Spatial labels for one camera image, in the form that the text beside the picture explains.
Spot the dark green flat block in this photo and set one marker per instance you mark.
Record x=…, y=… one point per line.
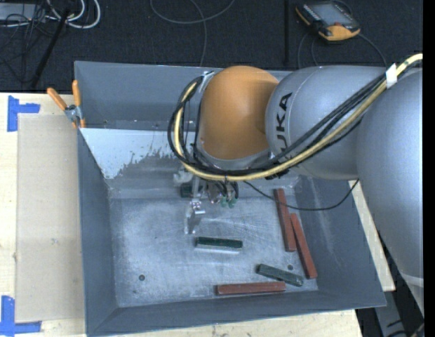
x=219, y=243
x=280, y=275

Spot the black cylinder on white bracket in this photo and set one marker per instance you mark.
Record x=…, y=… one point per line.
x=190, y=190

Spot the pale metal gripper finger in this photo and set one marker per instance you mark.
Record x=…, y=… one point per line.
x=198, y=208
x=189, y=225

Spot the red-brown flat block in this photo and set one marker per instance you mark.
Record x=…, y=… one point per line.
x=303, y=248
x=284, y=219
x=250, y=288

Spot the flat pale board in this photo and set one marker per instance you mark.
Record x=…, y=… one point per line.
x=45, y=205

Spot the grey metal bin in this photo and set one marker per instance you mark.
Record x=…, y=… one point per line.
x=161, y=258

